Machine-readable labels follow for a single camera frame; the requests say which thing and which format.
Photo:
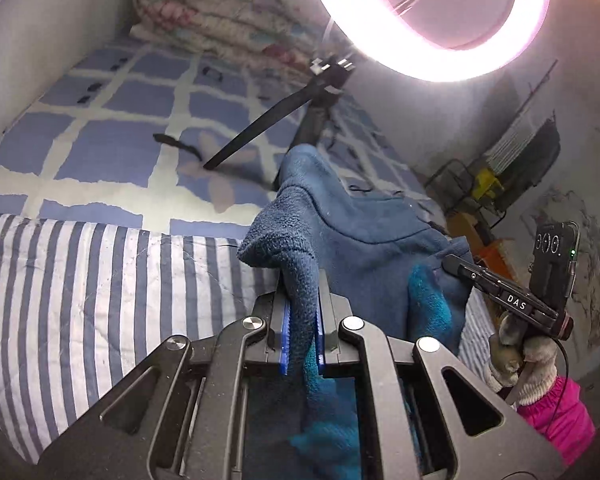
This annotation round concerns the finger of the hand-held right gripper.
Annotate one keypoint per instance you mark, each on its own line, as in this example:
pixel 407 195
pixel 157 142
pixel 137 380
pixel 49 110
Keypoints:
pixel 460 267

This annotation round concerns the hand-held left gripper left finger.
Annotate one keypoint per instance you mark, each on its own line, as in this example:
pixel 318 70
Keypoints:
pixel 285 340

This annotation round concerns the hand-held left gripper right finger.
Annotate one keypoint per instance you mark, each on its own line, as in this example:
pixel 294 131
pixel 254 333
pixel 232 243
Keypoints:
pixel 322 340

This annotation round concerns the teal plaid fleece garment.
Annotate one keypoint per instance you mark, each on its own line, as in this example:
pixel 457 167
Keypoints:
pixel 370 230

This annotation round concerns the person's right forearm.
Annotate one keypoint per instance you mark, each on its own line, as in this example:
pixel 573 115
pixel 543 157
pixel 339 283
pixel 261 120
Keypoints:
pixel 560 420

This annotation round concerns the person's right hand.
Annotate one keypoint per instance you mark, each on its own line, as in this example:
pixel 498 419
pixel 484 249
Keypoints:
pixel 540 360

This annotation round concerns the orange box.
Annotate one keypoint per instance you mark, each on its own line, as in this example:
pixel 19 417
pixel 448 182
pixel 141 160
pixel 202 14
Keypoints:
pixel 475 240

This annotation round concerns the yellow object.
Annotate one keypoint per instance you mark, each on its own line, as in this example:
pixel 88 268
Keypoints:
pixel 487 185

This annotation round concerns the blue white striped quilt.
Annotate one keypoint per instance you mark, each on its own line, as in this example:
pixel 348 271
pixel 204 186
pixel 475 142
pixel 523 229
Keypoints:
pixel 80 310

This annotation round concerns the black tripod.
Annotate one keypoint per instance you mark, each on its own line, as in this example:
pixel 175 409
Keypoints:
pixel 260 127

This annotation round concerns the blue checkered bed sheet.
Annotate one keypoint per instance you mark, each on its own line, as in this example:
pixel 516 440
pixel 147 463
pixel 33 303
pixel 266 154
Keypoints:
pixel 105 145

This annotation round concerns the floral folded quilt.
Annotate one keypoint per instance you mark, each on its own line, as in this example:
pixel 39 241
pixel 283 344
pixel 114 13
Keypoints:
pixel 220 15

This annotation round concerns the metal frame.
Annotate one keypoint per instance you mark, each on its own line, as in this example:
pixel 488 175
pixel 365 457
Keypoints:
pixel 450 180

